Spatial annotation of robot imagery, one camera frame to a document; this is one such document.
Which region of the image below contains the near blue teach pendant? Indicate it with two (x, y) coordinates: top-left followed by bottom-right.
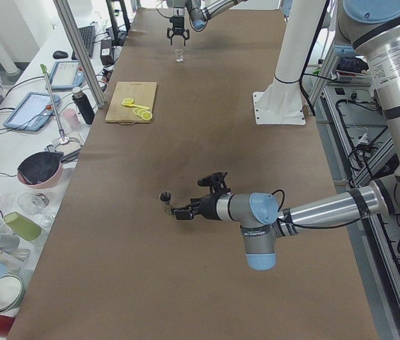
(3, 91), (53, 132)

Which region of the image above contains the black thermos bottle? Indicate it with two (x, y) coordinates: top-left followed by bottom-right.
(72, 87), (95, 125)

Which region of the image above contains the metal grabber stick green handle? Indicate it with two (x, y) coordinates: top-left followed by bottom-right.
(40, 64), (69, 145)

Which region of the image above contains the bamboo cutting board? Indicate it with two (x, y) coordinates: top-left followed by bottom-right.
(105, 81), (157, 125)

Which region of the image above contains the white green bowl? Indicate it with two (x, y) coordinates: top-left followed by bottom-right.
(0, 275), (25, 312)

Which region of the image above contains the pink bowl with cloth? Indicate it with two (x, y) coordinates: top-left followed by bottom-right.
(17, 152), (63, 189)

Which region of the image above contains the blue teach pendant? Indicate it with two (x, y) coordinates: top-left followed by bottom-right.
(49, 61), (85, 91)
(3, 91), (53, 132)

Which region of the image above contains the wine glass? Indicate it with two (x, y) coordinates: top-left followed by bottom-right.
(17, 192), (50, 215)

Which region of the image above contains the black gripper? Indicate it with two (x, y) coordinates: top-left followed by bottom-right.
(166, 16), (190, 46)
(170, 195), (218, 220)

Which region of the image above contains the black keyboard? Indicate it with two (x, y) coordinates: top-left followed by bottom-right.
(78, 25), (96, 58)

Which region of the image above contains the green tumbler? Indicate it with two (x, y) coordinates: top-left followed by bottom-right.
(4, 212), (42, 242)

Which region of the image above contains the black power adapter box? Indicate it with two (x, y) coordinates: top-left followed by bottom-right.
(100, 39), (115, 66)

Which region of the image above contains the aluminium frame post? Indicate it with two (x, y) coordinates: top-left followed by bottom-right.
(53, 0), (105, 108)

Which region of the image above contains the pink cup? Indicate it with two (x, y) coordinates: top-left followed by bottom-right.
(62, 108), (80, 129)

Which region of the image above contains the black computer mouse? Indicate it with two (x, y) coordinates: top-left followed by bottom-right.
(52, 50), (69, 60)

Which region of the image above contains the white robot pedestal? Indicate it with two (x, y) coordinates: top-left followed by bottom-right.
(253, 0), (328, 125)

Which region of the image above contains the far blue teach pendant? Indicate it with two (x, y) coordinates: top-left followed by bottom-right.
(49, 61), (85, 91)

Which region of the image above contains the lemon slice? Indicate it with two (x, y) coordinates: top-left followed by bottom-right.
(132, 108), (153, 121)

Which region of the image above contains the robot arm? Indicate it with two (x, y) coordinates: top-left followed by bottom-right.
(166, 0), (242, 45)
(160, 1), (400, 271)

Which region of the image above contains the clear glass measuring cup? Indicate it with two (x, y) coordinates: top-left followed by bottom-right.
(174, 49), (184, 62)

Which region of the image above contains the steel double jigger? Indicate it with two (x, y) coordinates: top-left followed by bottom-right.
(159, 191), (174, 217)

